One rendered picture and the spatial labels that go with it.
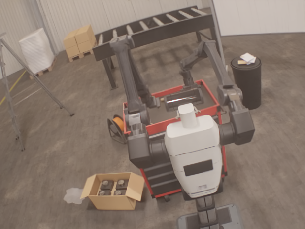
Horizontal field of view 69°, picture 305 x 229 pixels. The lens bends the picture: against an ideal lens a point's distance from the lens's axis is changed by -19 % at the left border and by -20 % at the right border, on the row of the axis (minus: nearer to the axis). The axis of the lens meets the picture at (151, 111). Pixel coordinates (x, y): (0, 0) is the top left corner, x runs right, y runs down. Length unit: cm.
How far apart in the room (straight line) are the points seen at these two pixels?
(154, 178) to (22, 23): 900
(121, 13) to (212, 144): 880
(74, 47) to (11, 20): 378
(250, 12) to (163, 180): 269
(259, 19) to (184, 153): 310
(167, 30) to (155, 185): 318
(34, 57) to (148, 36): 438
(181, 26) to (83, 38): 369
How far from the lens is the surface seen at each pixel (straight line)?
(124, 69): 121
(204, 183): 127
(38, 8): 994
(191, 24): 492
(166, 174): 222
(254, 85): 334
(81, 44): 784
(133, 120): 120
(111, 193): 273
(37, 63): 824
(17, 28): 1056
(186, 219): 211
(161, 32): 481
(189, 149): 110
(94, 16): 974
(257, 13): 393
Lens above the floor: 201
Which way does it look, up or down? 31 degrees down
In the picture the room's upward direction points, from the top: 18 degrees counter-clockwise
